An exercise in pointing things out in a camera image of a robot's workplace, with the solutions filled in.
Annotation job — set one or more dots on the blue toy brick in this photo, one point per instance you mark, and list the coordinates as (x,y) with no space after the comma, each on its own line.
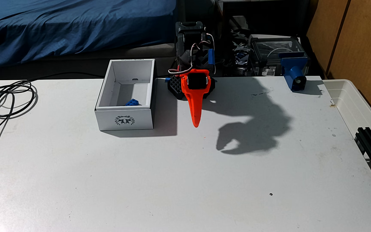
(132,102)

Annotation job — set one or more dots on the white cardboard box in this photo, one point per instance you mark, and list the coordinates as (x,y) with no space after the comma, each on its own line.
(124,120)

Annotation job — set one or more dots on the blue printed clamp holder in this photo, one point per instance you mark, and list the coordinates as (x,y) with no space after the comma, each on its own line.
(293,67)

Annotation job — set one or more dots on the blue bed sheet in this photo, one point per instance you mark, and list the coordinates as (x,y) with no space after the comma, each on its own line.
(76,25)

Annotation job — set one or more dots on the white plastic bin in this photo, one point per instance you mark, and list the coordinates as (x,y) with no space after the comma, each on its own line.
(349,103)

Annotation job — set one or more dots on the wooden cabinet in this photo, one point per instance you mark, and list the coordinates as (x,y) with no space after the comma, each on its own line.
(362,38)

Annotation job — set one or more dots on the clear plastic enclosure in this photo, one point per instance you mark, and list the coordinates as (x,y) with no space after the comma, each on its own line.
(275,48)

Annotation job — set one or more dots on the grey bed frame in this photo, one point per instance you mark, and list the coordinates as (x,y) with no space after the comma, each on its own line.
(76,61)

